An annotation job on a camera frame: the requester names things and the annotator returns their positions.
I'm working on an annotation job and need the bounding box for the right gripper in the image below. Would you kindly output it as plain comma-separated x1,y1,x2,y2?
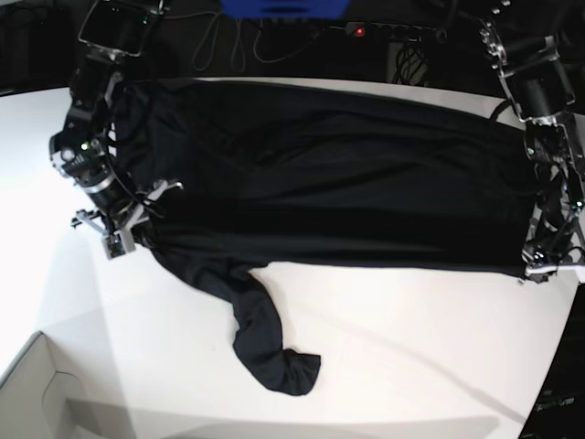
70,179,184,260

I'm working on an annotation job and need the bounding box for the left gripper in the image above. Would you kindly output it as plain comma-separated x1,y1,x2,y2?
521,239,584,284

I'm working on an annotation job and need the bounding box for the black t-shirt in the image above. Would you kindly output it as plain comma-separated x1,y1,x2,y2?
112,81,537,396

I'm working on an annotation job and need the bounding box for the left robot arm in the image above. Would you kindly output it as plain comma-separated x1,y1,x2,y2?
480,1,584,283

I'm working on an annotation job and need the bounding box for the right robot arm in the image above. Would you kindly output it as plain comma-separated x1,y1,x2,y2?
49,1,182,260

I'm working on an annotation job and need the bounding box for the black power strip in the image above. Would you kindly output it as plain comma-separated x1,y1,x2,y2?
344,21,438,42

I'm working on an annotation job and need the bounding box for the blue bin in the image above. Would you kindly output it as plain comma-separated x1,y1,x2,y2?
220,0,350,19

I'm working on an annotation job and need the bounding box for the black cable bundle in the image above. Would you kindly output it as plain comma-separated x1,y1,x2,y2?
392,40,431,88

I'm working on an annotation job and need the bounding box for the grey looped cable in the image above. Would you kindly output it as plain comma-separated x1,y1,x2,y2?
191,13,321,71

